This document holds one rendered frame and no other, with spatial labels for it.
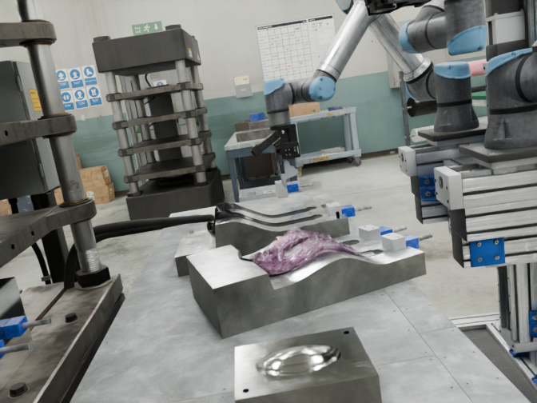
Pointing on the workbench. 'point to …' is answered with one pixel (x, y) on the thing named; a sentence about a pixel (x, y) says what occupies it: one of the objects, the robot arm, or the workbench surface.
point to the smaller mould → (307, 370)
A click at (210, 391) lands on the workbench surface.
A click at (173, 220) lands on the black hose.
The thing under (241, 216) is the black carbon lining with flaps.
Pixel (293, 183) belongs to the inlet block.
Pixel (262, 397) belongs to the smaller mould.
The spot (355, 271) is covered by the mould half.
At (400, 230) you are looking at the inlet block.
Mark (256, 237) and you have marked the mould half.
